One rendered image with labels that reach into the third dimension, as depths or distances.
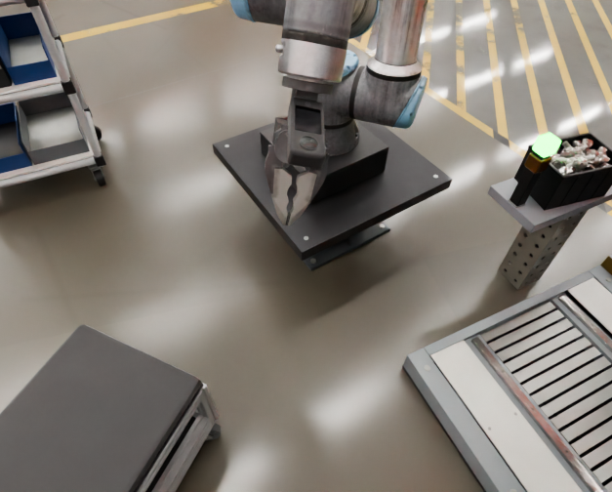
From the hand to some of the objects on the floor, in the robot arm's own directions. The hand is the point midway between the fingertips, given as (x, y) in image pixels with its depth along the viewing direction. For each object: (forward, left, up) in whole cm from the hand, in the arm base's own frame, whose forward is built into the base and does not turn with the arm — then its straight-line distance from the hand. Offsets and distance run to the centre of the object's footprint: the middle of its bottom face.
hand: (288, 219), depth 68 cm
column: (-6, +92, -82) cm, 123 cm away
